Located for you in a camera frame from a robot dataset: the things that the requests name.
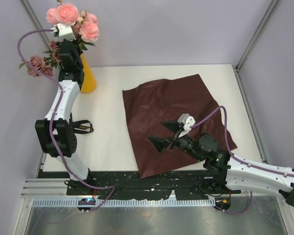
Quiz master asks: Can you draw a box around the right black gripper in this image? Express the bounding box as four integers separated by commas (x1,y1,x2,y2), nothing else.
147,118,204,162

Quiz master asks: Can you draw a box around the dusky mauve rose stem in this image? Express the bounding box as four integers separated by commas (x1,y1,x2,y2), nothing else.
29,40,61,77

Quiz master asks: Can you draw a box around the pink rose stem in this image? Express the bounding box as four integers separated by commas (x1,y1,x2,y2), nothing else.
72,21,99,51
75,10,98,25

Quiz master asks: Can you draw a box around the red wrapping paper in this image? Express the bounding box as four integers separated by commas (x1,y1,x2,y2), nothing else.
122,73,238,179

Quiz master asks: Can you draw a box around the black gold-lettered ribbon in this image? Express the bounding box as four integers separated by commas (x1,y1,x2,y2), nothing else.
69,120,94,135

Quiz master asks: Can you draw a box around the pink artificial flower bunch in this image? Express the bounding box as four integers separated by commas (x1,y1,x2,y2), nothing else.
46,3,79,26

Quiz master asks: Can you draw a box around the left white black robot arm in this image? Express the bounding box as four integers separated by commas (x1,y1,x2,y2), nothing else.
35,40,95,195

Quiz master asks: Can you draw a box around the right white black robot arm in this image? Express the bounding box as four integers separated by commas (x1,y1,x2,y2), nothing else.
148,120,294,207

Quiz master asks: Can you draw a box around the yellow cylindrical vase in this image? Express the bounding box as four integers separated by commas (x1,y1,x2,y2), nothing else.
80,54,97,94

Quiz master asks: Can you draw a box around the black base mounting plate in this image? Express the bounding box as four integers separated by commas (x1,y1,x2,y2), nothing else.
64,170,230,201

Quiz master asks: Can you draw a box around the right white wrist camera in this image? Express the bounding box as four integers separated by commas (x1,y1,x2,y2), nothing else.
177,114,196,138

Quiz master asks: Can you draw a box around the left aluminium frame post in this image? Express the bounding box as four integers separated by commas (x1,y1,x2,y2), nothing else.
21,0,69,76

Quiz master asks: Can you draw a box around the aluminium frame post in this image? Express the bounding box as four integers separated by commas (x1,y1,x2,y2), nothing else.
21,0,69,76
234,0,281,73

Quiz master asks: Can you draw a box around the white slotted cable duct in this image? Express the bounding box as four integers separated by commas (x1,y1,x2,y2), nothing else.
32,197,215,208

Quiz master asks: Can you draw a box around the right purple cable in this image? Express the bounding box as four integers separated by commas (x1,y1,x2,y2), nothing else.
190,106,294,215

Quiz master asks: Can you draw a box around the right aluminium frame post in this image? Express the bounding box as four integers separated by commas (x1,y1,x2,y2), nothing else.
234,0,281,73

